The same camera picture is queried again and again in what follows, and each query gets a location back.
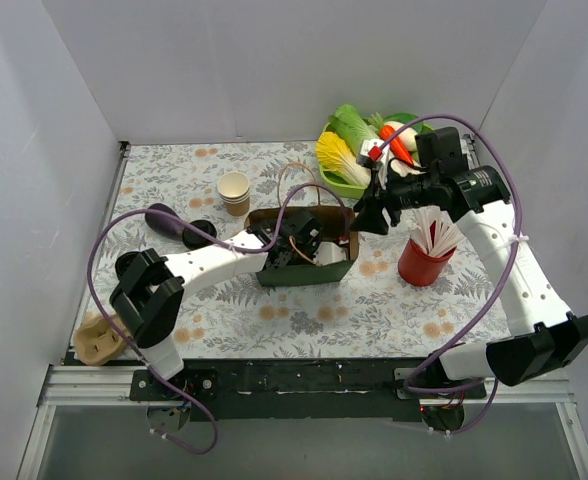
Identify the brown and green paper bag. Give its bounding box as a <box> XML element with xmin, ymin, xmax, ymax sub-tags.
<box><xmin>245</xmin><ymin>181</ymin><xmax>360</xmax><ymax>287</ymax></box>

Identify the black coffee cup lid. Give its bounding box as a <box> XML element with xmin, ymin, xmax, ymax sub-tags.
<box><xmin>181</xmin><ymin>219</ymin><xmax>218</xmax><ymax>250</ymax></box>

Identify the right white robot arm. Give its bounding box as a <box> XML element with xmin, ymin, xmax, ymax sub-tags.
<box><xmin>351</xmin><ymin>127</ymin><xmax>588</xmax><ymax>398</ymax></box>

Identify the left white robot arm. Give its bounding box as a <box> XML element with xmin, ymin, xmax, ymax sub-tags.
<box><xmin>110</xmin><ymin>211</ymin><xmax>322</xmax><ymax>400</ymax></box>

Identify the green plastic vegetable tray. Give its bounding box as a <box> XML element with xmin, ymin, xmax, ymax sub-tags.
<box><xmin>318</xmin><ymin>119</ymin><xmax>448</xmax><ymax>199</ymax></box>

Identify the white radish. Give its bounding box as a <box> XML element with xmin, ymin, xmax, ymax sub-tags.
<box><xmin>387</xmin><ymin>122</ymin><xmax>420</xmax><ymax>170</ymax></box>

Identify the red straw holder cup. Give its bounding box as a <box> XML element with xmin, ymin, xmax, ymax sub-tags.
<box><xmin>397</xmin><ymin>239</ymin><xmax>456</xmax><ymax>287</ymax></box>

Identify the orange carrot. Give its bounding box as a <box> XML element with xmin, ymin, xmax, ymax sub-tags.
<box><xmin>379</xmin><ymin>123</ymin><xmax>414</xmax><ymax>166</ymax></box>

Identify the dark green spinach leaf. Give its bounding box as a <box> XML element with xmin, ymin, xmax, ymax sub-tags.
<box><xmin>384</xmin><ymin>112</ymin><xmax>418</xmax><ymax>124</ymax></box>

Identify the yellow napa cabbage leaf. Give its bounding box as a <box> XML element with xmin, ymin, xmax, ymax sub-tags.
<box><xmin>315</xmin><ymin>132</ymin><xmax>371</xmax><ymax>188</ymax></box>

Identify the stack of paper cups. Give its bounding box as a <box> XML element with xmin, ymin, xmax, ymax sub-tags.
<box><xmin>217</xmin><ymin>172</ymin><xmax>250</xmax><ymax>217</ymax></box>

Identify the floral patterned table mat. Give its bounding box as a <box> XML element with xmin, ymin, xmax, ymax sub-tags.
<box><xmin>80</xmin><ymin>141</ymin><xmax>508</xmax><ymax>358</ymax></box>

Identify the green napa cabbage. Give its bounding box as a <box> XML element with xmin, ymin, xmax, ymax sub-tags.
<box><xmin>328</xmin><ymin>104</ymin><xmax>379</xmax><ymax>155</ymax></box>

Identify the purple eggplant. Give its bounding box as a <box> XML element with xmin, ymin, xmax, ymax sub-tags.
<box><xmin>144</xmin><ymin>203</ymin><xmax>185</xmax><ymax>243</ymax></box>

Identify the stack of black lids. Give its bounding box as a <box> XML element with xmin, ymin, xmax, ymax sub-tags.
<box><xmin>114</xmin><ymin>251</ymin><xmax>139</xmax><ymax>280</ymax></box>

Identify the brown cardboard cup carrier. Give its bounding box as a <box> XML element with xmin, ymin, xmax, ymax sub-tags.
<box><xmin>73</xmin><ymin>315</ymin><xmax>127</xmax><ymax>366</ymax></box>

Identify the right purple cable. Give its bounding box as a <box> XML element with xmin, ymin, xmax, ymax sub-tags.
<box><xmin>368</xmin><ymin>114</ymin><xmax>526</xmax><ymax>442</ymax></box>

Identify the purple cable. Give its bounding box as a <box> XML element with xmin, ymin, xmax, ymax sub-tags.
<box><xmin>368</xmin><ymin>114</ymin><xmax>526</xmax><ymax>442</ymax></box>
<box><xmin>86</xmin><ymin>183</ymin><xmax>348</xmax><ymax>455</ymax></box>

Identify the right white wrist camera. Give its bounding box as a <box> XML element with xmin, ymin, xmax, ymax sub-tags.
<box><xmin>357</xmin><ymin>139</ymin><xmax>393</xmax><ymax>190</ymax></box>

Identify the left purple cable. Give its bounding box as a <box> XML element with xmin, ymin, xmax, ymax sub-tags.
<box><xmin>86</xmin><ymin>183</ymin><xmax>348</xmax><ymax>455</ymax></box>

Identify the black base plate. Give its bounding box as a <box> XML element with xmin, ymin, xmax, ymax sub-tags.
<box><xmin>59</xmin><ymin>349</ymin><xmax>548</xmax><ymax>424</ymax></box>

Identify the aluminium frame rail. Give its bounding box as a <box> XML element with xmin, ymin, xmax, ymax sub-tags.
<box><xmin>19</xmin><ymin>359</ymin><xmax>588</xmax><ymax>479</ymax></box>

